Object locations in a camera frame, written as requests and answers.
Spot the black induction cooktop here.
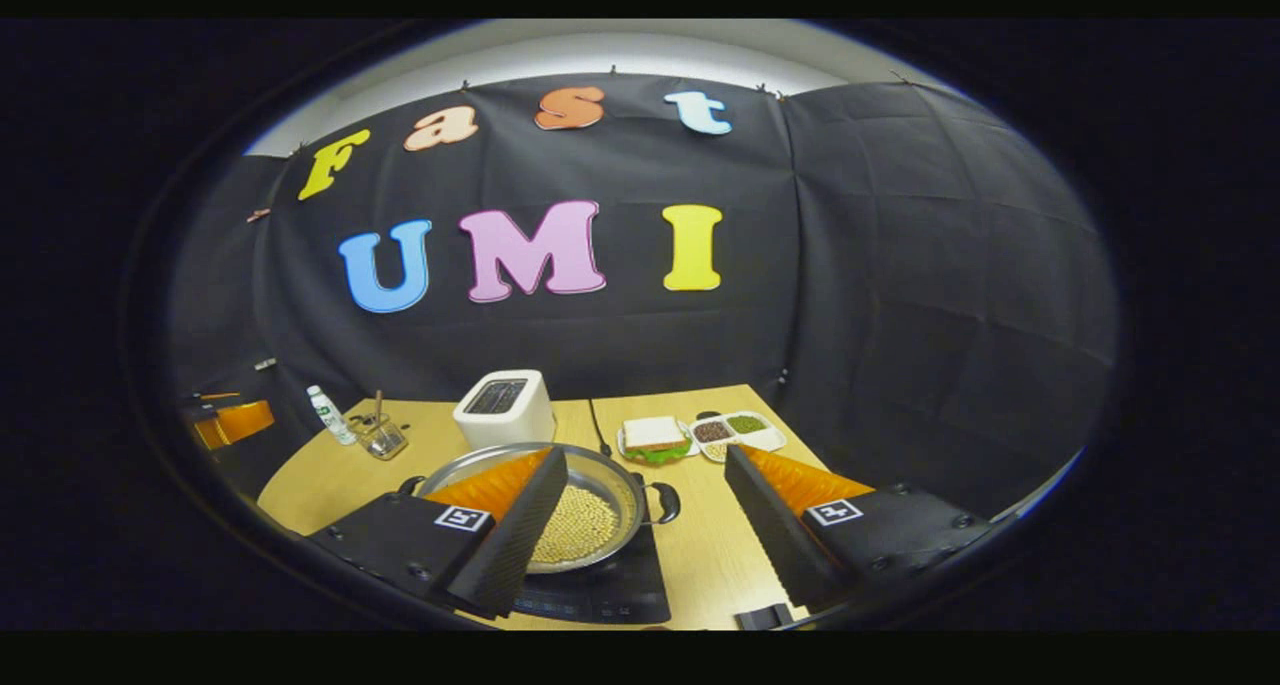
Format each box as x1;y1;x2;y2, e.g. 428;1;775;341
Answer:
512;525;673;626

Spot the small wire basket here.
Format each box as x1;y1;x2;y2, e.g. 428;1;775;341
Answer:
350;412;409;461

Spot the steel pot with black handles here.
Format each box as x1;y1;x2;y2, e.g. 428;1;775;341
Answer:
398;442;682;574

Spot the heap of soybeans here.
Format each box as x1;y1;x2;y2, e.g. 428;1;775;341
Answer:
530;483;621;564

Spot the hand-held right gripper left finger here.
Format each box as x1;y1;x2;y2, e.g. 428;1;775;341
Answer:
308;447;569;621

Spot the white toaster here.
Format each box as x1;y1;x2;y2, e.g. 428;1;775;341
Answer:
453;369;557;453

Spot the white bottle with green label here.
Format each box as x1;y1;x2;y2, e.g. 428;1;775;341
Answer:
306;385;357;447

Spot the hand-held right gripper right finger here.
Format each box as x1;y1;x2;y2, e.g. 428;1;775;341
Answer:
723;445;993;614

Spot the white sandwich plate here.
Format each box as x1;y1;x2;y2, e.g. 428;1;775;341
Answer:
616;420;698;466

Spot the white divided dish of beans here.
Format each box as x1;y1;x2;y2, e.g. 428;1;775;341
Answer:
690;411;788;464

